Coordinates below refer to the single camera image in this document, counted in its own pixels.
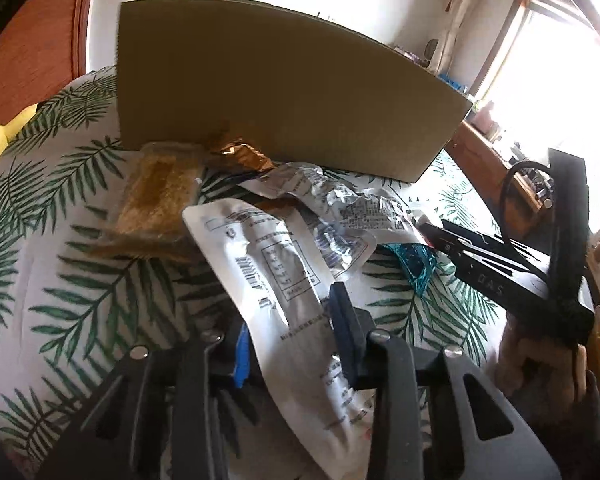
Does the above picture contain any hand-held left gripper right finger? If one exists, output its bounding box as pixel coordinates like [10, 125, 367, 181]
[328, 282, 563, 480]

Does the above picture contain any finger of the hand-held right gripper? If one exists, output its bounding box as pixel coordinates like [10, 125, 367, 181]
[417, 224, 481, 273]
[440, 219, 548, 263]

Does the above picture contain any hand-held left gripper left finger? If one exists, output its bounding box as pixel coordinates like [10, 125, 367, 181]
[40, 327, 253, 480]

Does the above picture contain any white snack packet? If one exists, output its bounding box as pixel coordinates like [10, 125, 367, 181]
[182, 199, 381, 461]

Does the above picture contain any silver snack packet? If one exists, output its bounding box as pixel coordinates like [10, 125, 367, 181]
[240, 161, 416, 281]

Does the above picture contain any copper foil snack packet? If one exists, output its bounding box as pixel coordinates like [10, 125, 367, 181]
[207, 130, 276, 176]

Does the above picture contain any cardboard box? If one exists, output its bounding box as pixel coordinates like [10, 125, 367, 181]
[117, 0, 474, 183]

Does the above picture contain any person's right hand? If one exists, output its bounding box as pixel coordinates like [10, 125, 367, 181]
[495, 330, 588, 411]

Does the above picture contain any teal foil candy wrapper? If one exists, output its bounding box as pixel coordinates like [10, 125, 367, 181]
[382, 242, 438, 296]

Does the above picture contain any wooden desk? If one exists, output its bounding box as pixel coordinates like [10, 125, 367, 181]
[447, 120, 556, 211]

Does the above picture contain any window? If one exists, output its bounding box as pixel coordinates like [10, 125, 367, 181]
[480, 0, 600, 241]

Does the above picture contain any clear packet of brown snack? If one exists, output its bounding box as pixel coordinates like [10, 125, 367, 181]
[87, 142, 206, 263]

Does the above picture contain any leaf print blanket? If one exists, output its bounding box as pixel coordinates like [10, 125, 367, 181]
[0, 67, 511, 480]

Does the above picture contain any cream curtain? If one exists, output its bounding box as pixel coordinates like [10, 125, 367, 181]
[437, 0, 486, 76]

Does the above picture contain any black gripper cord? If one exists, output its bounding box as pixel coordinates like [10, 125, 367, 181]
[499, 160, 556, 248]

